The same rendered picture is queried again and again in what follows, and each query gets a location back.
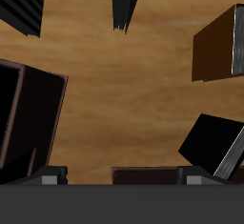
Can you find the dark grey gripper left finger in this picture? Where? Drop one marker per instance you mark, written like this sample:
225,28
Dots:
54,173

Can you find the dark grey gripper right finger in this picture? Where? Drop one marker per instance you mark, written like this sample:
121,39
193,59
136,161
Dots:
190,173

